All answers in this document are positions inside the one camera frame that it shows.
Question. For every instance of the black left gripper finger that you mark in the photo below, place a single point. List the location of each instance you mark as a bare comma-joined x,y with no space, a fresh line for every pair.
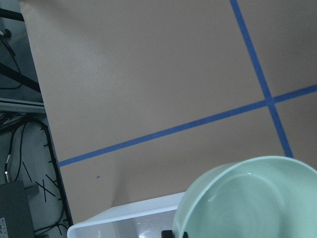
167,234

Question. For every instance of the light green bowl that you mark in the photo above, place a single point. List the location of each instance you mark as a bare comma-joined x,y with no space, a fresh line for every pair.
264,197

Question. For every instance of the clear plastic bin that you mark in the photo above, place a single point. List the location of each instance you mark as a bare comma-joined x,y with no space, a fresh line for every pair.
143,219

